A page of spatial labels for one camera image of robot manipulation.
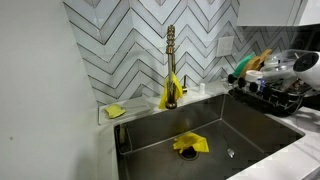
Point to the yellow sponge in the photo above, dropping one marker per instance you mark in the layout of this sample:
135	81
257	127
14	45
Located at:
114	111

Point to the yellow glove on faucet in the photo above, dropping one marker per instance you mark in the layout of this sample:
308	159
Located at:
172	92

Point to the dish drying rack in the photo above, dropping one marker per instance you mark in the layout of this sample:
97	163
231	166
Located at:
275	88

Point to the sink drain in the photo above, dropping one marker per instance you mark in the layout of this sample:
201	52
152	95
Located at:
189	154

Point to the stainless steel sink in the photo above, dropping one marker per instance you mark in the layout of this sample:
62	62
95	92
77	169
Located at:
212	139

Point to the yellow glove in sink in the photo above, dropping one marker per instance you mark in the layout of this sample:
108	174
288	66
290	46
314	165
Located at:
191	139

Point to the green plate in rack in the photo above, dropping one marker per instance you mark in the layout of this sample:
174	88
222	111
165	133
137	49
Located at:
242	64

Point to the white upper cabinet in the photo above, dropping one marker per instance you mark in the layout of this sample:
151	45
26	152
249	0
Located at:
278	12

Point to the gold kitchen faucet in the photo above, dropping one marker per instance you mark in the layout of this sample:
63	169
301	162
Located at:
170	49

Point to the white wall outlet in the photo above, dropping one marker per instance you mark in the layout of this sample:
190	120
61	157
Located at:
225	45

